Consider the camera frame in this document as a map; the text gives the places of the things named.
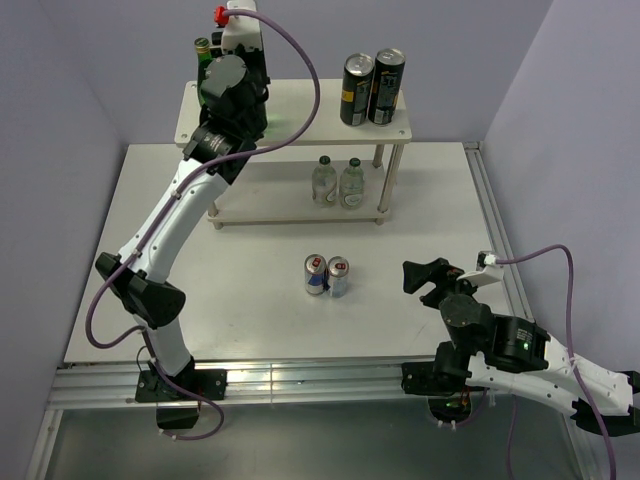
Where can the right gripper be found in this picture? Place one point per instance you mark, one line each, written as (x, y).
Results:
(439, 271)

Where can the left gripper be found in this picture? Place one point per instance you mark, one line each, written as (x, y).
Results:
(253, 54)

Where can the green Perrier bottle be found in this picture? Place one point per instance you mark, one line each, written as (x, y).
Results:
(203, 51)

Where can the clear Chang bottle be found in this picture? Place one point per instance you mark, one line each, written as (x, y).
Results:
(324, 183)
(351, 185)

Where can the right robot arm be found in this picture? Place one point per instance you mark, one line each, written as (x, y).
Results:
(511, 354)

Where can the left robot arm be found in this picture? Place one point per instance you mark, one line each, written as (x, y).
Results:
(233, 90)

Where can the white two-tier shelf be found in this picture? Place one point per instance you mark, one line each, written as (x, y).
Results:
(276, 187)

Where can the silver can right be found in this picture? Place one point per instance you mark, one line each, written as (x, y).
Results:
(337, 276)

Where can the blue silver can left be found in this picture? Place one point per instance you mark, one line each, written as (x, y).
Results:
(315, 269)

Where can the black tall can left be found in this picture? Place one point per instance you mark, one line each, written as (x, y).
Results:
(356, 88)

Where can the black tall can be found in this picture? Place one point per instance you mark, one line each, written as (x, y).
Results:
(356, 88)
(388, 73)

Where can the black tall can right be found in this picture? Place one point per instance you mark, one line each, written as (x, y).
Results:
(388, 73)

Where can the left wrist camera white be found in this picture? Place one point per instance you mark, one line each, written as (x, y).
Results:
(239, 30)

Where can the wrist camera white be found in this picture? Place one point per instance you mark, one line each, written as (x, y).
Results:
(488, 271)
(239, 30)

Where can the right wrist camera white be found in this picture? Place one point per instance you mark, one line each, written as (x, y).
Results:
(488, 271)

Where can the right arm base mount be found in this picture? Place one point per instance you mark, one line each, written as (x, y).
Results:
(451, 403)

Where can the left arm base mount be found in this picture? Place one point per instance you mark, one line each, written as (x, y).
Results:
(180, 400)

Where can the aluminium rail frame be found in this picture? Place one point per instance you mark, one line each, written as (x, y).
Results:
(313, 382)

